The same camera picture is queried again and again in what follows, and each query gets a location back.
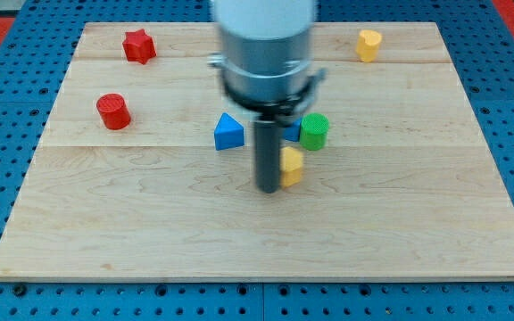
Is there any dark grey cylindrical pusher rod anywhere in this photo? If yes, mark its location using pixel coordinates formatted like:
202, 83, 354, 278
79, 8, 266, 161
253, 115, 282, 193

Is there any yellow hexagon block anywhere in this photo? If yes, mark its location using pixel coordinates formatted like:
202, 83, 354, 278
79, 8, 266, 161
280, 146, 303, 188

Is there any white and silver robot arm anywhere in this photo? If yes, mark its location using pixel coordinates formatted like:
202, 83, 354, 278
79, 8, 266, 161
209, 0, 326, 193

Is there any blue cube block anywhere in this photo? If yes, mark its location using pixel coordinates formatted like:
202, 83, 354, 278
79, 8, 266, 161
283, 118, 302, 142

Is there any blue triangle block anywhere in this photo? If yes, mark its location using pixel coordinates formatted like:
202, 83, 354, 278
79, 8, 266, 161
213, 112, 245, 151

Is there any green cylinder block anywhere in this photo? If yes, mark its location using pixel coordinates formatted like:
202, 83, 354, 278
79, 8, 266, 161
299, 113, 329, 151

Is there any light wooden board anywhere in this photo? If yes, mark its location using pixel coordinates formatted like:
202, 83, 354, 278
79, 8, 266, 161
0, 22, 514, 283

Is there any yellow heart block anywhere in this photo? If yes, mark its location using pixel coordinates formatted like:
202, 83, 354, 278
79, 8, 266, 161
355, 29, 383, 62

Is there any red star block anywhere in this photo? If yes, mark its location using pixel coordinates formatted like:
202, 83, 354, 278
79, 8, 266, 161
122, 29, 157, 64

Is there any red cylinder block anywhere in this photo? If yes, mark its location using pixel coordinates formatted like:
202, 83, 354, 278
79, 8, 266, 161
96, 93, 131, 130

